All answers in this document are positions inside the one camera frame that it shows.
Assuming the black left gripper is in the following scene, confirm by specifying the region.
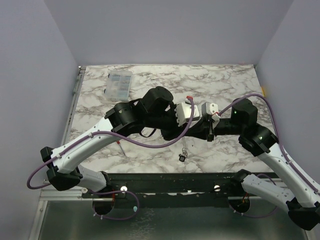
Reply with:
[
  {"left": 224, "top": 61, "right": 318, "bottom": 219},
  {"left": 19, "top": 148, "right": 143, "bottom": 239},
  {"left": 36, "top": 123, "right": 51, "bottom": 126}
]
[{"left": 146, "top": 104, "right": 190, "bottom": 141}]

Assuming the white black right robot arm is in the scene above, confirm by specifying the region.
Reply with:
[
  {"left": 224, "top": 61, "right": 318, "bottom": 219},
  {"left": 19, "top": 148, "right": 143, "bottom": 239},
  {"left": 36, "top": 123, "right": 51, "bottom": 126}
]
[{"left": 176, "top": 96, "right": 320, "bottom": 231}]

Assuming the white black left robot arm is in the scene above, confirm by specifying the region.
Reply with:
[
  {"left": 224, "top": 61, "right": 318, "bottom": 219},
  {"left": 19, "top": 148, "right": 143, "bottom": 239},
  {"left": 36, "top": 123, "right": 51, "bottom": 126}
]
[{"left": 40, "top": 86, "right": 200, "bottom": 198}]

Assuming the black key tag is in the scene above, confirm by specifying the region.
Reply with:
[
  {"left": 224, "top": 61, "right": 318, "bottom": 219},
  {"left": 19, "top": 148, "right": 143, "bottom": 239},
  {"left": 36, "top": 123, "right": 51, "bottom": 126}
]
[{"left": 178, "top": 154, "right": 186, "bottom": 162}]

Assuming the clear plastic organizer box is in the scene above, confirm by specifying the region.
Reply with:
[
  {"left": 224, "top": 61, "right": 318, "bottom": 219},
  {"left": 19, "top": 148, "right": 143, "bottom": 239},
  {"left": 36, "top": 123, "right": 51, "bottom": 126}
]
[{"left": 104, "top": 70, "right": 133, "bottom": 101}]

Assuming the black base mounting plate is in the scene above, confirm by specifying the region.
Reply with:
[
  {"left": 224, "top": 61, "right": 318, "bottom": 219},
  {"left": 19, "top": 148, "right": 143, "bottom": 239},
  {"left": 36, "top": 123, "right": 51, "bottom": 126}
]
[{"left": 51, "top": 171, "right": 281, "bottom": 208}]

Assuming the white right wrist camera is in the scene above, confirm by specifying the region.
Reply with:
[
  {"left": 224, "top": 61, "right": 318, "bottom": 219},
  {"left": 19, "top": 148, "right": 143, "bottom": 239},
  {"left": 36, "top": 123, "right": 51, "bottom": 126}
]
[{"left": 201, "top": 102, "right": 220, "bottom": 122}]

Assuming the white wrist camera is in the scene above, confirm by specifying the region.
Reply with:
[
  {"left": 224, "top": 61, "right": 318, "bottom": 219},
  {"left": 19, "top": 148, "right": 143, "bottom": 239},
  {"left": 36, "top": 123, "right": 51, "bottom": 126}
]
[
  {"left": 201, "top": 102, "right": 220, "bottom": 122},
  {"left": 175, "top": 102, "right": 200, "bottom": 127}
]

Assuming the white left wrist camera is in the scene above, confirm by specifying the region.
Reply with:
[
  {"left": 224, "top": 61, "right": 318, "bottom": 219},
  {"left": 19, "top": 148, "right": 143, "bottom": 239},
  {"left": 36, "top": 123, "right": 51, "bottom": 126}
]
[{"left": 175, "top": 102, "right": 200, "bottom": 127}]

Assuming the blue handled screwdriver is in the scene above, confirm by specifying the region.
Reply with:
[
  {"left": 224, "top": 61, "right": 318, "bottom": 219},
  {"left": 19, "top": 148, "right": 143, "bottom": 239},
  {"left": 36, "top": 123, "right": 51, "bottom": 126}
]
[{"left": 116, "top": 141, "right": 126, "bottom": 156}]

